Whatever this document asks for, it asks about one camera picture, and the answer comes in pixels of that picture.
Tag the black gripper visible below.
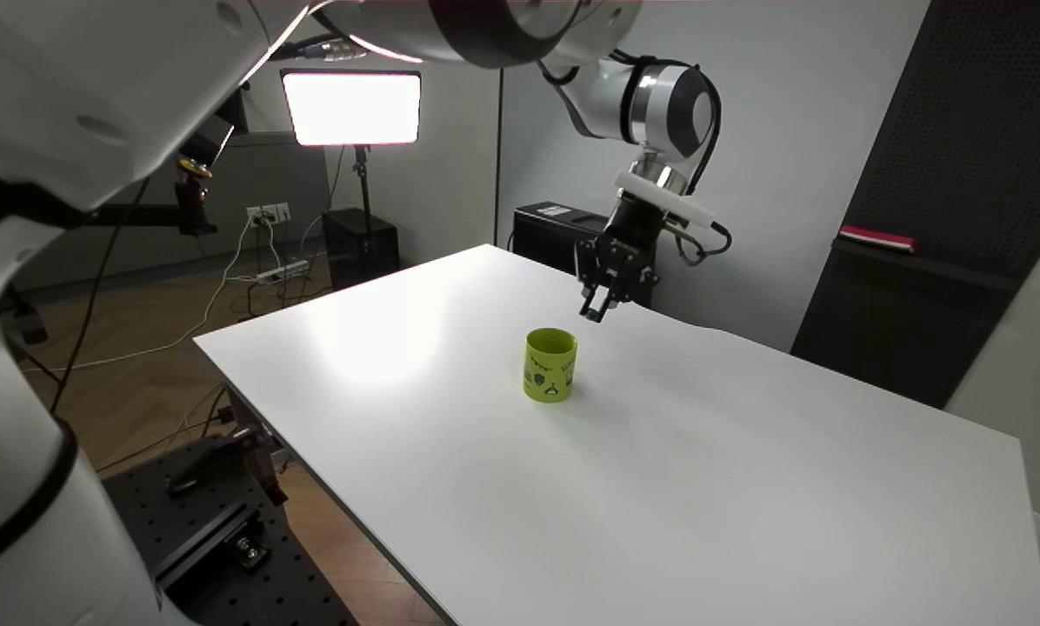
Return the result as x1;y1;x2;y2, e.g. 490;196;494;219
572;188;669;327

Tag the yellow-green printed mug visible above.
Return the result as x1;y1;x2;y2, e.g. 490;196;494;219
521;327;582;408

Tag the black computer tower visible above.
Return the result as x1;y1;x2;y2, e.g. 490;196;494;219
513;202;617;279

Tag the thin vertical black pole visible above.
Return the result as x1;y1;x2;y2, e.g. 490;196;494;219
490;61;513;248

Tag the small black floor box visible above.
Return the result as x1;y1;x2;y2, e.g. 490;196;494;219
321;204;403;291

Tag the black light stand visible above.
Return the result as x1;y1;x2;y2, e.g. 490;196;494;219
349;144;381;219

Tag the pink flat item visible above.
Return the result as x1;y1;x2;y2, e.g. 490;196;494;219
840;221;921;258

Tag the bright LED light panel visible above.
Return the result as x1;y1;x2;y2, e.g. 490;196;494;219
280;67;429;148

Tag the tall black cabinet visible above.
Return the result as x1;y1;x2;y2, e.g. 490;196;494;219
789;0;1040;410

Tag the black table clamp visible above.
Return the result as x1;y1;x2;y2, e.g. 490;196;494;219
166;417;291;512

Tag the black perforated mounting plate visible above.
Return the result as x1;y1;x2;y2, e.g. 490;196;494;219
99;430;367;626

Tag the black tripod pole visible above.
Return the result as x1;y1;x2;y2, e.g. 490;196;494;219
41;172;166;430

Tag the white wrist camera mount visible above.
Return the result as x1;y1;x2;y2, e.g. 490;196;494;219
618;168;725;233

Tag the white wall power outlet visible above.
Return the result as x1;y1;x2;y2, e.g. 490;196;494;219
243;202;297;229

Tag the white floor cable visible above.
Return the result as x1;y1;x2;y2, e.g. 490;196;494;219
71;214;313;374

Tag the black camera on tripod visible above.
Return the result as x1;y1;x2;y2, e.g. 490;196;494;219
170;114;240;238

